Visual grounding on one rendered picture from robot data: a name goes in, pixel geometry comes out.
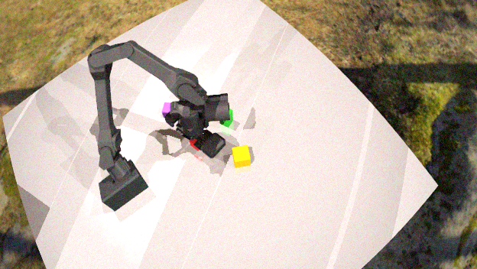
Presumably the purple block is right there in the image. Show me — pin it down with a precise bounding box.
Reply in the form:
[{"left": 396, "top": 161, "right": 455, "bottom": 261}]
[{"left": 162, "top": 102, "right": 170, "bottom": 118}]

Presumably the yellow block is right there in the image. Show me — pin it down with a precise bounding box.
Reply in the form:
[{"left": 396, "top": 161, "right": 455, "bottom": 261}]
[{"left": 232, "top": 145, "right": 251, "bottom": 168}]

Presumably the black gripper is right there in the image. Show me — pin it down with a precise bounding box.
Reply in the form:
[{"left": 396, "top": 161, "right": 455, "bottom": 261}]
[{"left": 165, "top": 112, "right": 226, "bottom": 159}]

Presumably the red block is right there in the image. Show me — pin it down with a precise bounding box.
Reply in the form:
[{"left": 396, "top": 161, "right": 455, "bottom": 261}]
[{"left": 190, "top": 139, "right": 199, "bottom": 151}]

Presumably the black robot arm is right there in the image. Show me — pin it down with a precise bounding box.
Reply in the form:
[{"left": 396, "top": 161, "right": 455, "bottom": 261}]
[{"left": 87, "top": 40, "right": 230, "bottom": 185}]

